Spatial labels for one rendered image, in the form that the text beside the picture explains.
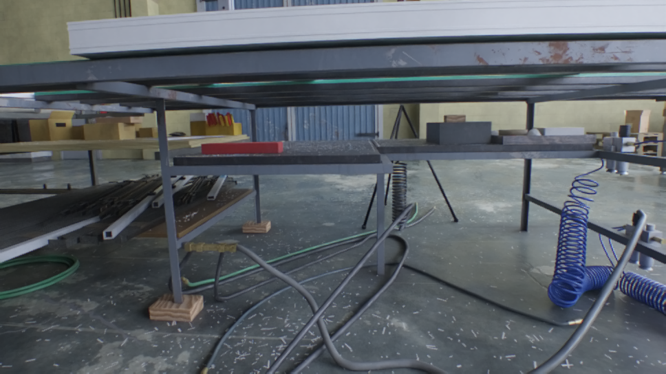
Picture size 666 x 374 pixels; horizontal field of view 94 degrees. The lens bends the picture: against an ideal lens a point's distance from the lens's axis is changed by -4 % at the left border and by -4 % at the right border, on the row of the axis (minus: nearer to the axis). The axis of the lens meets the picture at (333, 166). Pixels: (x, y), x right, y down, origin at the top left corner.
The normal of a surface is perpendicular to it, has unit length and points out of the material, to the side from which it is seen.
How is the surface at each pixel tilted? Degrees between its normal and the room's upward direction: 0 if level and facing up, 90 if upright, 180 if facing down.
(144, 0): 90
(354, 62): 90
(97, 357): 0
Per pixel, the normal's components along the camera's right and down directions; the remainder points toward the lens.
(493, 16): -0.07, 0.13
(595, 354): -0.02, -0.99
